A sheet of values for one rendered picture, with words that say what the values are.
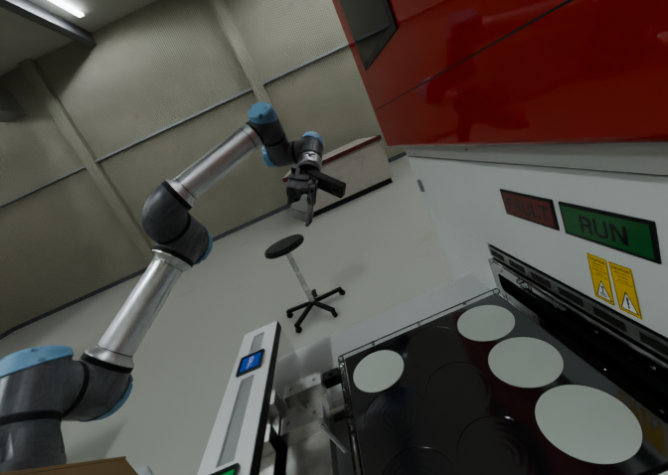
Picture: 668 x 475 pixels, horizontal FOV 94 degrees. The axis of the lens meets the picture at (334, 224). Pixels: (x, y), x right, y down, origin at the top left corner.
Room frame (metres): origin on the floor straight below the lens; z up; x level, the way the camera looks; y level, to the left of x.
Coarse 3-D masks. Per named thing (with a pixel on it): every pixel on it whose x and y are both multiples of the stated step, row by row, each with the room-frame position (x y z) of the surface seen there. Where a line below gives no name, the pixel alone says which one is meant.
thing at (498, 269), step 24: (504, 264) 0.57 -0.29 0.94; (504, 288) 0.59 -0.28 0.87; (528, 288) 0.49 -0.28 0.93; (528, 312) 0.51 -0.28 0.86; (576, 312) 0.38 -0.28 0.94; (576, 336) 0.41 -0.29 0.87; (600, 336) 0.34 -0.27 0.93; (624, 336) 0.32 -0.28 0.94; (600, 360) 0.36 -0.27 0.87; (648, 360) 0.28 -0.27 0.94; (624, 384) 0.32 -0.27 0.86; (648, 384) 0.30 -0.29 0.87
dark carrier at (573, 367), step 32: (448, 320) 0.54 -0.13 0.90; (416, 352) 0.49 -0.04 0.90; (448, 352) 0.46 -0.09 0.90; (480, 352) 0.43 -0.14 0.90; (352, 384) 0.49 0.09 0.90; (416, 384) 0.43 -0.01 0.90; (448, 384) 0.40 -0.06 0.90; (480, 384) 0.38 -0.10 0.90; (576, 384) 0.32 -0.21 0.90; (608, 384) 0.30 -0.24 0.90; (384, 416) 0.39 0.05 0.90; (416, 416) 0.37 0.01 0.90; (448, 416) 0.35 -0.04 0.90; (480, 416) 0.33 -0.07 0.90; (512, 416) 0.31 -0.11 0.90; (640, 416) 0.25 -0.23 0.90; (384, 448) 0.35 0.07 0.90; (416, 448) 0.33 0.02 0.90; (448, 448) 0.31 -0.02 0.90; (480, 448) 0.29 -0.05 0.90; (512, 448) 0.28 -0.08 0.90; (544, 448) 0.27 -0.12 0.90; (640, 448) 0.23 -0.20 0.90
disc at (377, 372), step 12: (372, 360) 0.52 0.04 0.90; (384, 360) 0.51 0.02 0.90; (396, 360) 0.50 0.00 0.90; (360, 372) 0.51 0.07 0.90; (372, 372) 0.49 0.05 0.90; (384, 372) 0.48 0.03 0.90; (396, 372) 0.47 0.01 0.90; (360, 384) 0.48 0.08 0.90; (372, 384) 0.47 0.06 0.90; (384, 384) 0.45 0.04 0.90
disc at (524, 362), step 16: (496, 352) 0.42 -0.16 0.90; (512, 352) 0.40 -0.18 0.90; (528, 352) 0.39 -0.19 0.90; (544, 352) 0.38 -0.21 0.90; (496, 368) 0.39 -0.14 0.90; (512, 368) 0.38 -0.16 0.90; (528, 368) 0.37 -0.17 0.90; (544, 368) 0.36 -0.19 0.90; (560, 368) 0.35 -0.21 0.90; (512, 384) 0.36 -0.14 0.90; (528, 384) 0.35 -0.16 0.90; (544, 384) 0.34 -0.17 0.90
